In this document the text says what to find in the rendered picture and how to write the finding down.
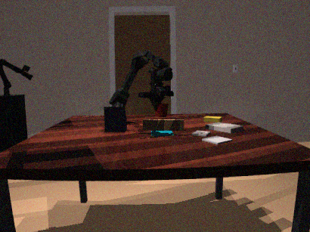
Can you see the yellow rectangular block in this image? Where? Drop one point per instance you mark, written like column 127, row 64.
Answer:
column 212, row 119

